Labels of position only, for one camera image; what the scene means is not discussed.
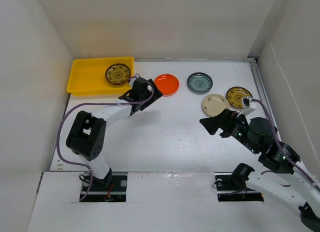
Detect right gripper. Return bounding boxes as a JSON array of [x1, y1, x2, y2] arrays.
[[199, 107, 260, 153]]

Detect orange plate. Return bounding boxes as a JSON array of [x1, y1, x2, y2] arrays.
[[154, 74, 180, 96]]

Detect blue patterned plate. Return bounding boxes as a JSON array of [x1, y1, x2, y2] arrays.
[[187, 72, 214, 94]]

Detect yellow brown plate front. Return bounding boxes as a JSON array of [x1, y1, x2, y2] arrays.
[[105, 63, 131, 85]]

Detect yellow brown plate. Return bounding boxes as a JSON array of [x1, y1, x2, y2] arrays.
[[226, 87, 252, 109], [105, 63, 131, 85]]

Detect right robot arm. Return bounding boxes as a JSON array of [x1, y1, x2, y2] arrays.
[[199, 109, 320, 231]]

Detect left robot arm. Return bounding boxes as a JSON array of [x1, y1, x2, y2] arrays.
[[66, 77, 163, 190]]

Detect yellow plastic bin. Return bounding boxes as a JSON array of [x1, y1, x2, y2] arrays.
[[66, 57, 134, 96]]

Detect cream floral plate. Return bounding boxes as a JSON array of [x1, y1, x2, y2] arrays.
[[202, 94, 230, 117]]

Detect yellow brown plate right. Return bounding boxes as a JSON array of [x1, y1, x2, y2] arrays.
[[226, 87, 252, 109]]

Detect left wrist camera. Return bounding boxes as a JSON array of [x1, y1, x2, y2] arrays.
[[128, 75, 151, 101]]

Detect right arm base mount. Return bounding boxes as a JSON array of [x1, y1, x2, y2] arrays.
[[212, 172, 264, 202]]

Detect aluminium rail right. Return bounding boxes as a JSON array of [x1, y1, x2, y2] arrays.
[[247, 57, 277, 122]]

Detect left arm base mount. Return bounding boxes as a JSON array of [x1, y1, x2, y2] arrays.
[[79, 172, 128, 202]]

